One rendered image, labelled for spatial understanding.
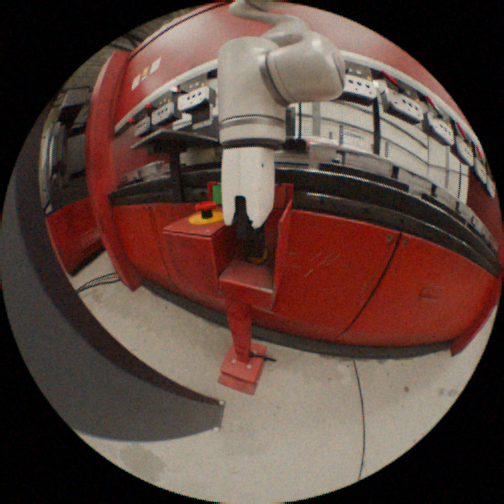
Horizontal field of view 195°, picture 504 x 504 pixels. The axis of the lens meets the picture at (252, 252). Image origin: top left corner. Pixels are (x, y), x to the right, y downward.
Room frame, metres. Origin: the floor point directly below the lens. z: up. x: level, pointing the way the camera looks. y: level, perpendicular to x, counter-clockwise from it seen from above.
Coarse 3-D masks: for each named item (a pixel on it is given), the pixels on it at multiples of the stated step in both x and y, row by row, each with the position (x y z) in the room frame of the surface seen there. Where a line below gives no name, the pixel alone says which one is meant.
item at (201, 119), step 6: (198, 108) 0.65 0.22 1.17; (204, 108) 0.64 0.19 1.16; (210, 108) 0.63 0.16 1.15; (192, 114) 0.66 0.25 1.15; (198, 114) 0.65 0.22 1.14; (204, 114) 0.64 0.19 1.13; (210, 114) 0.63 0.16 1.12; (192, 120) 0.66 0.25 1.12; (198, 120) 0.65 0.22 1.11; (204, 120) 0.64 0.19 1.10; (210, 120) 0.64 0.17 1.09; (198, 126) 0.66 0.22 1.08
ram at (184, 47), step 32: (192, 32) 0.65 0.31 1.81; (224, 32) 0.58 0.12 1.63; (256, 32) 0.53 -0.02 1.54; (320, 32) 0.44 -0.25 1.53; (352, 32) 0.39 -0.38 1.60; (128, 64) 0.91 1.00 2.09; (160, 64) 0.72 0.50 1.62; (192, 64) 0.63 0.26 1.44; (416, 64) 0.29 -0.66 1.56; (128, 96) 0.84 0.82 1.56; (448, 96) 0.22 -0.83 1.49
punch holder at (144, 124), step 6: (144, 108) 0.75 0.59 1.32; (138, 114) 0.77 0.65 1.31; (144, 114) 0.75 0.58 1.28; (150, 114) 0.76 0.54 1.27; (138, 120) 0.77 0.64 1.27; (144, 120) 0.74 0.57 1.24; (150, 120) 0.76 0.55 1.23; (138, 126) 0.77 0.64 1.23; (144, 126) 0.74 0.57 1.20; (150, 126) 0.76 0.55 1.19; (156, 126) 0.80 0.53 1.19; (138, 132) 0.77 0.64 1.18; (144, 132) 0.77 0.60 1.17; (150, 132) 0.81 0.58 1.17
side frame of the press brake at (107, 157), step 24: (120, 72) 0.87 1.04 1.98; (96, 96) 0.72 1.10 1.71; (96, 120) 0.76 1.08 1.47; (96, 144) 0.77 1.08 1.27; (120, 144) 0.97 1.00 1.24; (96, 168) 0.76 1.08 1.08; (120, 168) 0.95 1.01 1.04; (96, 192) 0.73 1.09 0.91; (96, 216) 0.77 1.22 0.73; (120, 240) 0.81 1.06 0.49; (120, 264) 0.74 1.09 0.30
